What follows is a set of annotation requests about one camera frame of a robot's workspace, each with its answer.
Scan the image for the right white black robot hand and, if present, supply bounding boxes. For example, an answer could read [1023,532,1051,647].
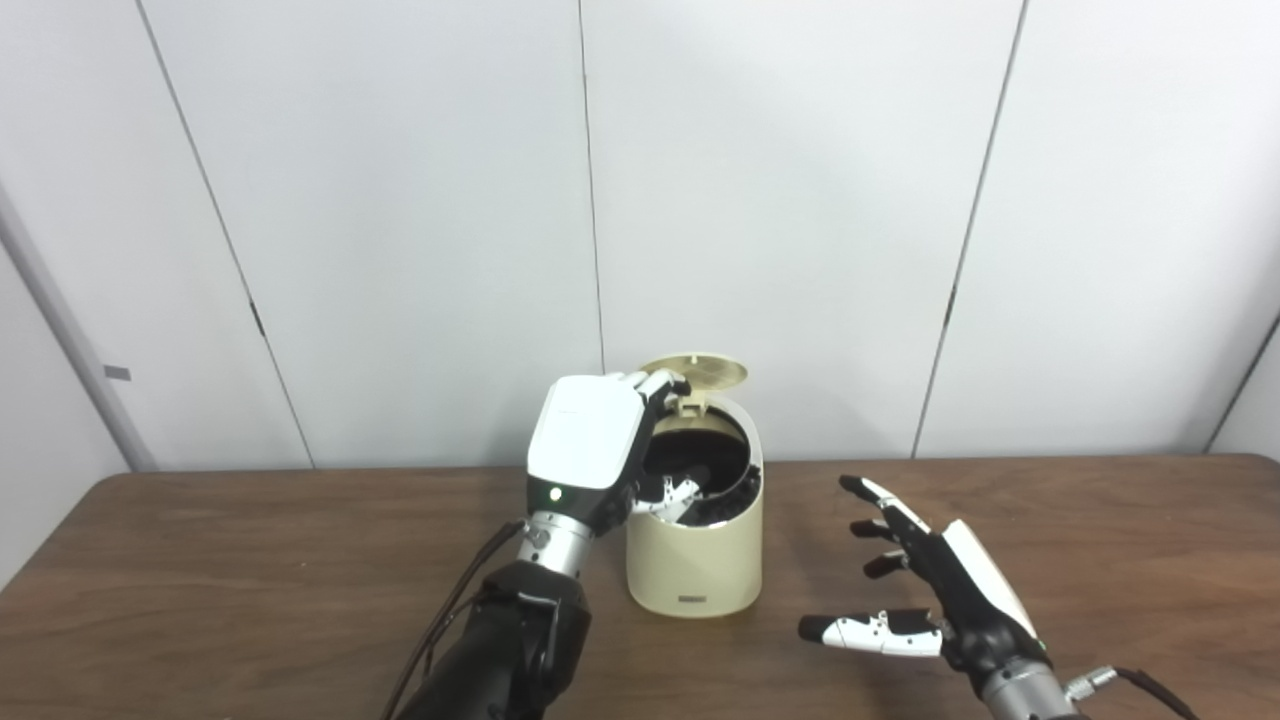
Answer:
[798,475,1049,691]

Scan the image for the cream-colored cylindrical bin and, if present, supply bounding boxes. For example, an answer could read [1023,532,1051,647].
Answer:
[625,352,765,618]

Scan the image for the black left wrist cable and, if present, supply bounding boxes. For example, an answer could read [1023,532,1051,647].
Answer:
[380,520,526,720]

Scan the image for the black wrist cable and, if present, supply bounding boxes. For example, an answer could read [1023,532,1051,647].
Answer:
[1062,665,1201,720]
[380,520,526,720]

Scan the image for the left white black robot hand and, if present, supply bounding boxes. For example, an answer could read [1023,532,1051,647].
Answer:
[526,369,701,536]

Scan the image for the gray wall corner strip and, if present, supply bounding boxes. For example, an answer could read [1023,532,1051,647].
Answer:
[0,185,159,473]

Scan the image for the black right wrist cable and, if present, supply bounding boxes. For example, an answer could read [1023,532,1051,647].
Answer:
[1062,665,1201,720]

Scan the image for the round cream bin lid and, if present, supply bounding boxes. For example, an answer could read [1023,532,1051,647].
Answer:
[638,352,749,416]

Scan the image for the black bin liner bag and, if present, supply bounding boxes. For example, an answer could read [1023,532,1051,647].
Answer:
[640,415,761,526]

